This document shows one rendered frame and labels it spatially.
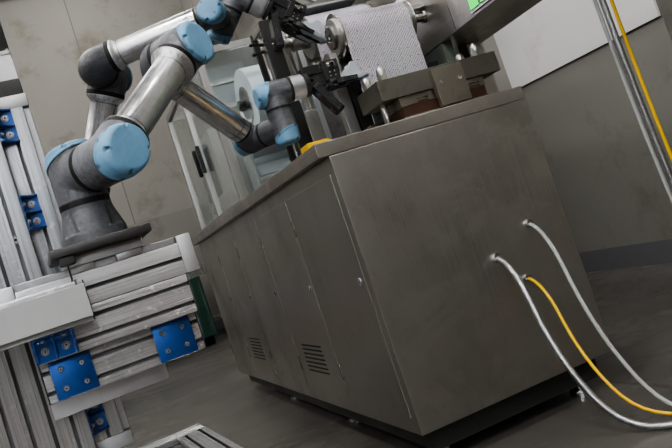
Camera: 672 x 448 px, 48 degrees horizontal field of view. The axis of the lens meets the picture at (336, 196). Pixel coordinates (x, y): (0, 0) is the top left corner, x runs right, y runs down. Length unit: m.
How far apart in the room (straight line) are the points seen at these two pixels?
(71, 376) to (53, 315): 0.21
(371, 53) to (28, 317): 1.30
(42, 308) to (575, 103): 3.27
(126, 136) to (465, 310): 0.99
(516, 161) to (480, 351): 0.54
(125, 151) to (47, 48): 8.68
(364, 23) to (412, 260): 0.80
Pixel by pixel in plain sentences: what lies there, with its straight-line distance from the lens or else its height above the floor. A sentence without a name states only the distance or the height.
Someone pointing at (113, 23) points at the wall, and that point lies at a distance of 10.54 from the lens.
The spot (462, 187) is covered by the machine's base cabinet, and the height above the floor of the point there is 0.67.
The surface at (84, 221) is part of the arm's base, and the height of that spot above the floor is 0.86.
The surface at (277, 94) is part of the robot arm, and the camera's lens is 2.22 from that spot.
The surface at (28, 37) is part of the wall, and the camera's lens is 10.40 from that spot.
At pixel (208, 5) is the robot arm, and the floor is 1.39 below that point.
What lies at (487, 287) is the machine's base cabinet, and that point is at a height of 0.39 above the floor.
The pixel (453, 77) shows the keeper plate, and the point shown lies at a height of 0.98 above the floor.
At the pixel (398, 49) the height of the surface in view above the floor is 1.15.
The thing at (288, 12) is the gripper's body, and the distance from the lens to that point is 2.41.
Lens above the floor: 0.66
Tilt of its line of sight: 3 degrees up
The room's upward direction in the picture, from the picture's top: 18 degrees counter-clockwise
